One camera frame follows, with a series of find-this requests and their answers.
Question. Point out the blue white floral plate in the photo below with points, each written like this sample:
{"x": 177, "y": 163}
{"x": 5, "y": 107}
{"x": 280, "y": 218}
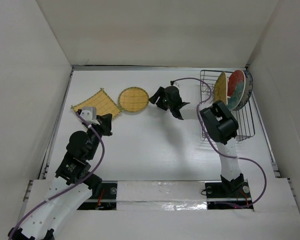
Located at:
{"x": 247, "y": 90}

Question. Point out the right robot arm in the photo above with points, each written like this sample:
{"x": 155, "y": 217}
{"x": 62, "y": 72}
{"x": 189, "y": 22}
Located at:
{"x": 218, "y": 124}

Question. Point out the square bamboo tray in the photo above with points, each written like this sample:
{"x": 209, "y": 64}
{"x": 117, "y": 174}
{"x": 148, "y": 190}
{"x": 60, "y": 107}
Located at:
{"x": 103, "y": 103}

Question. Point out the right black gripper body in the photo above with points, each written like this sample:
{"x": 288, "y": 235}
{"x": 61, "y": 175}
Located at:
{"x": 162, "y": 103}

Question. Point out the round bamboo tray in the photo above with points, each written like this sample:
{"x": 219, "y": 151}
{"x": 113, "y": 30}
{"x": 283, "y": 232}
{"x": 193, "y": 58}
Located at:
{"x": 133, "y": 99}

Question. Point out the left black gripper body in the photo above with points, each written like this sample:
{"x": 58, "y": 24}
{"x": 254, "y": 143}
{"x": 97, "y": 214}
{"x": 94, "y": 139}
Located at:
{"x": 98, "y": 128}

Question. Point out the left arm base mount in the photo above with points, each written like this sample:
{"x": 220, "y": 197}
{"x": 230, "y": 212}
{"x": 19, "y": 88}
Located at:
{"x": 104, "y": 200}

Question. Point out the red teal floral plate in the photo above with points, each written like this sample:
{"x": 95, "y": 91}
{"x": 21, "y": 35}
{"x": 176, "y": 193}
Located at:
{"x": 235, "y": 89}

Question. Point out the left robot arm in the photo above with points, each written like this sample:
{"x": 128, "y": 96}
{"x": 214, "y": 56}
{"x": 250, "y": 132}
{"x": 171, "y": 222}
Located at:
{"x": 73, "y": 184}

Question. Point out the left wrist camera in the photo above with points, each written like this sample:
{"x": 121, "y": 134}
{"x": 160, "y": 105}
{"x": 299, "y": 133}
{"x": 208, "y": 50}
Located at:
{"x": 89, "y": 114}

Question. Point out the scoop-shaped bamboo tray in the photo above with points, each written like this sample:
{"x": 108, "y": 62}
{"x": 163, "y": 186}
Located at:
{"x": 221, "y": 88}

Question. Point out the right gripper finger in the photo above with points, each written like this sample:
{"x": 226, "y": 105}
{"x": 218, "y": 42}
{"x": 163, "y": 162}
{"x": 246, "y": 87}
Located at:
{"x": 155, "y": 99}
{"x": 161, "y": 92}

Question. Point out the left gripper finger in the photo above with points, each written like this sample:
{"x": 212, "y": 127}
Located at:
{"x": 105, "y": 119}
{"x": 106, "y": 128}

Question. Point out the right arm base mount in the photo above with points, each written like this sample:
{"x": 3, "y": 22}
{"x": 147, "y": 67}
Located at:
{"x": 226, "y": 195}

